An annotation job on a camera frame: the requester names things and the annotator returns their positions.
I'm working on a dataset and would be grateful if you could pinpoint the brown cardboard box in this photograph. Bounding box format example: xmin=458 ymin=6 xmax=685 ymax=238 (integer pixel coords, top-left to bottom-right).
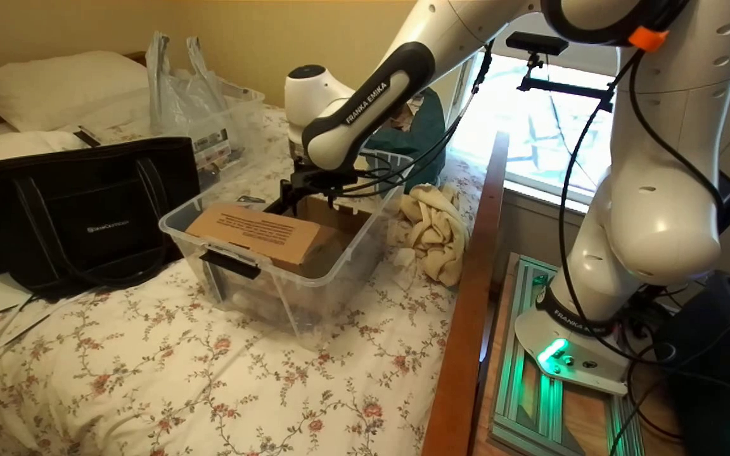
xmin=185 ymin=198 xmax=373 ymax=274

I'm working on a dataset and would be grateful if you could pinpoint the clear plastic storage box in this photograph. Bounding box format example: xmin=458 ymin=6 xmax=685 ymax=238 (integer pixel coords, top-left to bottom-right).
xmin=158 ymin=149 xmax=414 ymax=338

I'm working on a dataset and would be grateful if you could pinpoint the clear plastic container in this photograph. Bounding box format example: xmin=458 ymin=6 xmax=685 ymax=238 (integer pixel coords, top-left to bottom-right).
xmin=186 ymin=84 xmax=267 ymax=187

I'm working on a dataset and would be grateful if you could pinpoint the dark green cloth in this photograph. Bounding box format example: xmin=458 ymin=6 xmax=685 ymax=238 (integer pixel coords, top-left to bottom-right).
xmin=364 ymin=87 xmax=447 ymax=194

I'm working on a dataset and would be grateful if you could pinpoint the beige crumpled cloth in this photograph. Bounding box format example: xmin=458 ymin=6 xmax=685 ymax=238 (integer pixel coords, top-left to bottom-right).
xmin=395 ymin=183 xmax=471 ymax=288

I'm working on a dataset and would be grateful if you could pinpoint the white plastic bag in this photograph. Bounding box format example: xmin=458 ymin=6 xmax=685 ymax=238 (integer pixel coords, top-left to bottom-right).
xmin=144 ymin=32 xmax=240 ymax=139

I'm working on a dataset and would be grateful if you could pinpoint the window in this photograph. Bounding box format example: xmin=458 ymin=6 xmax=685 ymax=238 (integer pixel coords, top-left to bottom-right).
xmin=449 ymin=11 xmax=620 ymax=205

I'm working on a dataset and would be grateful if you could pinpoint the black tote bag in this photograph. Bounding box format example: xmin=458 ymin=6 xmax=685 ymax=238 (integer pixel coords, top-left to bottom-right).
xmin=0 ymin=136 xmax=202 ymax=300

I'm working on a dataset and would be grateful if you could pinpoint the floral bedspread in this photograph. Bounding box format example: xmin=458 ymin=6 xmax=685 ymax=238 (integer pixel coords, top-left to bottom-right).
xmin=0 ymin=104 xmax=487 ymax=456

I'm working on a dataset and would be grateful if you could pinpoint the white pillow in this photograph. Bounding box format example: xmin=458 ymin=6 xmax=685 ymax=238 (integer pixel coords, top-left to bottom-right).
xmin=0 ymin=51 xmax=151 ymax=134

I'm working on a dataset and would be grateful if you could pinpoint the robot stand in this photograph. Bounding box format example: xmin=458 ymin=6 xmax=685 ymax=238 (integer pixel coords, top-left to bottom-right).
xmin=474 ymin=253 xmax=689 ymax=456

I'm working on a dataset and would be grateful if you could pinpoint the black computer case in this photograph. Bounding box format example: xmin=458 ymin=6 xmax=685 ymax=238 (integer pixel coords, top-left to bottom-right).
xmin=655 ymin=271 xmax=730 ymax=456

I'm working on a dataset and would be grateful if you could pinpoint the wooden bed frame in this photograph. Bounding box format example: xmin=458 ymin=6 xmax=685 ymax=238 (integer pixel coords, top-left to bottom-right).
xmin=421 ymin=131 xmax=511 ymax=456

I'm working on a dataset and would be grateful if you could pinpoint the camera on mount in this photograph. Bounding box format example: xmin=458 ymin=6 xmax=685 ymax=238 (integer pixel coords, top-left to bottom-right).
xmin=505 ymin=31 xmax=617 ymax=113

